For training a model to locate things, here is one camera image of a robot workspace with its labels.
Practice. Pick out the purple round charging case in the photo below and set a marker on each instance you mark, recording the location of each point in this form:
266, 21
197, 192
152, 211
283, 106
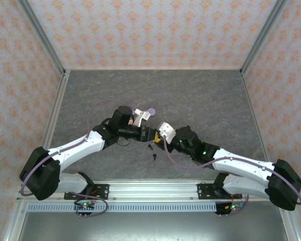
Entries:
152, 111

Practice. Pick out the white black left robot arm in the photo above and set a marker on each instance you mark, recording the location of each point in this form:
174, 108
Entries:
77, 148

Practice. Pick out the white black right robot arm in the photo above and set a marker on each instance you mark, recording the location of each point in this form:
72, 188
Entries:
240, 163

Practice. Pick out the small controller circuit board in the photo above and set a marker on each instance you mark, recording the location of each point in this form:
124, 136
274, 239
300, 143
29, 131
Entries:
84, 206
232, 207

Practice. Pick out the grey metal panel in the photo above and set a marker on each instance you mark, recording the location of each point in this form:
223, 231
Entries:
153, 226

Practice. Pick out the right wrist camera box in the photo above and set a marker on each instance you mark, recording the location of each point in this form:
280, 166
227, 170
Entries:
166, 130

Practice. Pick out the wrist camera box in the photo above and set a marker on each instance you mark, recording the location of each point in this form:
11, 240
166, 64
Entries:
166, 130
143, 116

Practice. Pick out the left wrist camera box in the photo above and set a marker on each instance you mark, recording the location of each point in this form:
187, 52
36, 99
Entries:
143, 116

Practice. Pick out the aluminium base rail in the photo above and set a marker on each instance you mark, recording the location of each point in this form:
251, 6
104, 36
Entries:
153, 190

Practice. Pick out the aluminium table edge rail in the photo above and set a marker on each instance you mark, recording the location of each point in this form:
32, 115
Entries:
57, 105
250, 100

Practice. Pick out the aluminium frame corner post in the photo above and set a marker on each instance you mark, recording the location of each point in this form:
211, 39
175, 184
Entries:
40, 35
263, 37

